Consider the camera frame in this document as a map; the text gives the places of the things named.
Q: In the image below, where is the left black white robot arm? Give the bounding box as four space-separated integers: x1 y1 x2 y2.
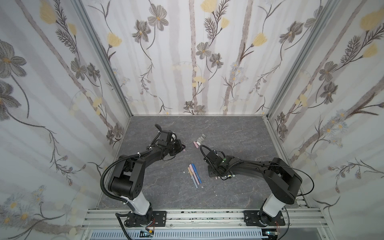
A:
100 140 186 227

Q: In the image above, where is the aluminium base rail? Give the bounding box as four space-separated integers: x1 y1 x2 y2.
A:
81 208 334 240

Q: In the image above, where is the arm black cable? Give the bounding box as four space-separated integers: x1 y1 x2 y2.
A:
99 123 163 240
200 144 315 240

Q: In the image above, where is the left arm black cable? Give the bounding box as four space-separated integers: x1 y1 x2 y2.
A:
99 123 163 240

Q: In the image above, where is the grey ventilated cable duct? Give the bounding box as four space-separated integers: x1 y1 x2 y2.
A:
89 229 268 240

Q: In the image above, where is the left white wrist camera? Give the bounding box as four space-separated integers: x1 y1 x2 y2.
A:
154 131 177 147

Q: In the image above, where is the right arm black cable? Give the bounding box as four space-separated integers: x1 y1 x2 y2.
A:
200 144 315 240

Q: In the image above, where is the blue pen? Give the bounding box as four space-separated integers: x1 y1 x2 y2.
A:
192 164 202 184

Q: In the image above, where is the light pink pen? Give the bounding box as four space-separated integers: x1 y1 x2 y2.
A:
189 164 200 185

